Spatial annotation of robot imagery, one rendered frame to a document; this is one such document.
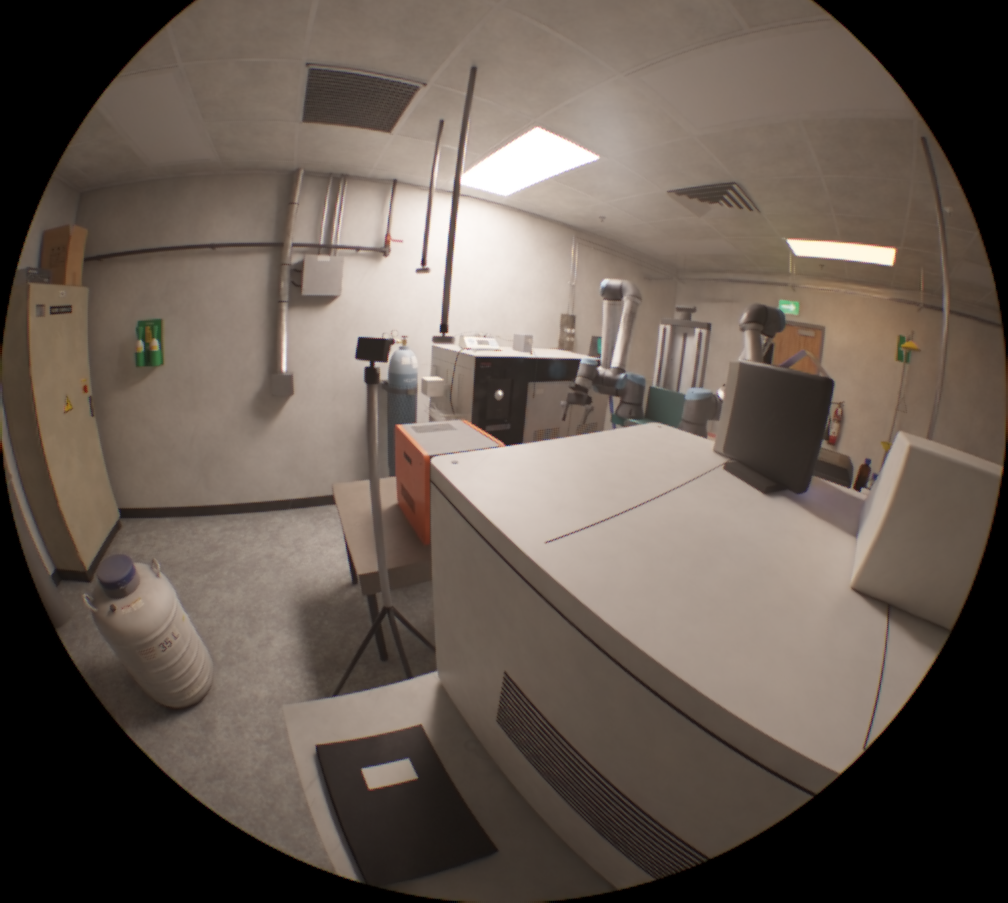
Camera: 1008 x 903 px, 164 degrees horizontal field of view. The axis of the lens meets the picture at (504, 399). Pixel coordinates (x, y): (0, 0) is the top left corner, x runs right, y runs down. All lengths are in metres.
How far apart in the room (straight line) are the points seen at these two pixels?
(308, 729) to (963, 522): 0.98
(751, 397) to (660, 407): 1.67
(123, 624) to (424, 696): 1.26
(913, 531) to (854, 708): 0.17
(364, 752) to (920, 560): 0.82
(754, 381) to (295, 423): 2.91
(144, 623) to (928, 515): 1.92
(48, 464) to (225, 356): 1.63
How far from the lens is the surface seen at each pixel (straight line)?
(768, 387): 0.60
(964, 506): 0.41
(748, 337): 1.67
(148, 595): 1.73
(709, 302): 5.46
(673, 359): 2.30
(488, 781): 0.76
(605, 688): 0.31
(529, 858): 0.74
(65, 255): 3.15
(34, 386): 2.76
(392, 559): 1.47
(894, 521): 0.39
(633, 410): 2.22
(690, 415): 1.98
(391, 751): 0.76
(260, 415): 3.01
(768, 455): 0.60
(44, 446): 2.82
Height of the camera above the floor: 1.63
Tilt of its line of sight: 12 degrees down
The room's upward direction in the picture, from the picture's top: 5 degrees clockwise
